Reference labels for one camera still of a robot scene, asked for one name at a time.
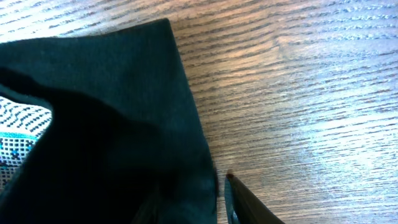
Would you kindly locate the black t-shirt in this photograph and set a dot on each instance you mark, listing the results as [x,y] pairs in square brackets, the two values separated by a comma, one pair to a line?
[125,143]

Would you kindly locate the white garment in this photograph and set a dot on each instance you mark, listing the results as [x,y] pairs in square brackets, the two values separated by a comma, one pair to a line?
[22,126]

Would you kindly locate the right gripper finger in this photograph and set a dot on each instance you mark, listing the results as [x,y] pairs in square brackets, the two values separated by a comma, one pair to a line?
[243,207]

